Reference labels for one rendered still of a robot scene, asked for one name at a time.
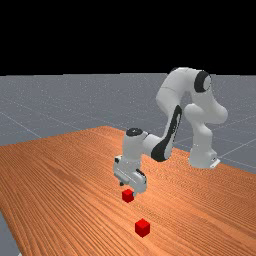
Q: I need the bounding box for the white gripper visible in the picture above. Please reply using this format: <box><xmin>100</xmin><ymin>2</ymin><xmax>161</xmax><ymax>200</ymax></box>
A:
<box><xmin>112</xmin><ymin>154</ymin><xmax>148</xmax><ymax>197</ymax></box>

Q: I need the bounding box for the red cube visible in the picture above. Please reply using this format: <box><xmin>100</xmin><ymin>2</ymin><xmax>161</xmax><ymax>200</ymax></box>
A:
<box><xmin>134</xmin><ymin>218</ymin><xmax>151</xmax><ymax>239</ymax></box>
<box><xmin>121</xmin><ymin>188</ymin><xmax>135</xmax><ymax>204</ymax></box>

